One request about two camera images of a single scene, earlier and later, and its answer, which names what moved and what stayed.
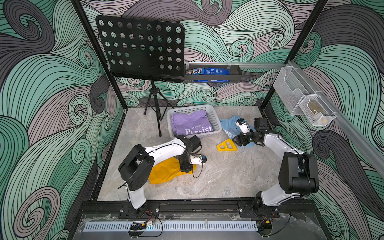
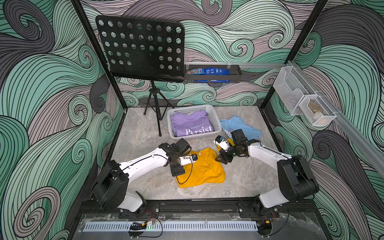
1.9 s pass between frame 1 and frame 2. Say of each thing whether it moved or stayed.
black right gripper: moved
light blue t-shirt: stayed
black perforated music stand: stayed
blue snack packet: stayed
